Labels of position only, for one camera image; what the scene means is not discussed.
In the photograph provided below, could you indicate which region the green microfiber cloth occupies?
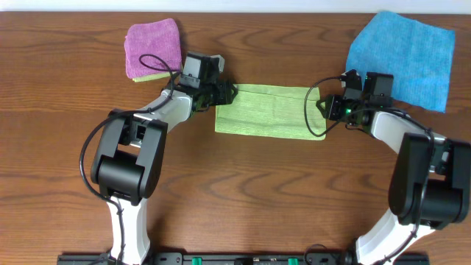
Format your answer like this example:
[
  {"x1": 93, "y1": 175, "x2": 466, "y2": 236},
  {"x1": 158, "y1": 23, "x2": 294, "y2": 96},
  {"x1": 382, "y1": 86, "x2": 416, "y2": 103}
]
[{"x1": 215, "y1": 84, "x2": 326, "y2": 141}]

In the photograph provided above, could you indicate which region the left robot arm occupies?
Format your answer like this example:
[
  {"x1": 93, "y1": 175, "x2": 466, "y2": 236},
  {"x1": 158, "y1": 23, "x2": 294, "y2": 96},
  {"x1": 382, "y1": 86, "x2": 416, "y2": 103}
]
[{"x1": 82, "y1": 81, "x2": 238, "y2": 264}]

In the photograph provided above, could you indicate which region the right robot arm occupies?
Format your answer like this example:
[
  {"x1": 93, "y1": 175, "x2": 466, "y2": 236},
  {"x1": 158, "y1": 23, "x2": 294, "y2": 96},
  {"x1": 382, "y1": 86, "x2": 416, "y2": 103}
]
[{"x1": 316, "y1": 95, "x2": 470, "y2": 264}]

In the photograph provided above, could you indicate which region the folded green cloth under purple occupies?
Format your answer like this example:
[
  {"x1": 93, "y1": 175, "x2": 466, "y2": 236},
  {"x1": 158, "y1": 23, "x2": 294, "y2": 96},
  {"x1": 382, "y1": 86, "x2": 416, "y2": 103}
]
[{"x1": 132, "y1": 71, "x2": 171, "y2": 82}]

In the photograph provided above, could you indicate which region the blue cloth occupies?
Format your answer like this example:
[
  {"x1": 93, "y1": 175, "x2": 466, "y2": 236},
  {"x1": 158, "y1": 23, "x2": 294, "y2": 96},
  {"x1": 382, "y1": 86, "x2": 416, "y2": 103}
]
[{"x1": 346, "y1": 11, "x2": 456, "y2": 113}]

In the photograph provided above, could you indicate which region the left black cable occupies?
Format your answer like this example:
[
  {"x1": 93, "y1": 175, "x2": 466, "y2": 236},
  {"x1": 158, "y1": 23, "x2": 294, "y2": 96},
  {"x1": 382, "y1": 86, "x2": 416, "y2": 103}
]
[{"x1": 79, "y1": 54, "x2": 181, "y2": 265}]

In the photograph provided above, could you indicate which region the black cable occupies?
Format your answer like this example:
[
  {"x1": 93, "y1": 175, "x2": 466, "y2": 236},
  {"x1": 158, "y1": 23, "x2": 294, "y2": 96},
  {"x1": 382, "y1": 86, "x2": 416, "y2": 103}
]
[
  {"x1": 303, "y1": 76, "x2": 435, "y2": 265},
  {"x1": 79, "y1": 54, "x2": 181, "y2": 265}
]

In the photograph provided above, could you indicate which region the right black cable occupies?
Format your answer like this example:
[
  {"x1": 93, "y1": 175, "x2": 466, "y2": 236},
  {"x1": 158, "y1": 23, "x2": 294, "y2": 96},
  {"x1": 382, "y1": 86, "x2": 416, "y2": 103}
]
[{"x1": 303, "y1": 76, "x2": 435, "y2": 265}]

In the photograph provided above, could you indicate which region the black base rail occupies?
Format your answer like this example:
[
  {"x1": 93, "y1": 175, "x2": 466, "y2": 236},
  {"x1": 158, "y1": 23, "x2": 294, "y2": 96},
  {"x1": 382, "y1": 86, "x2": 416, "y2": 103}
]
[{"x1": 57, "y1": 251, "x2": 431, "y2": 265}]

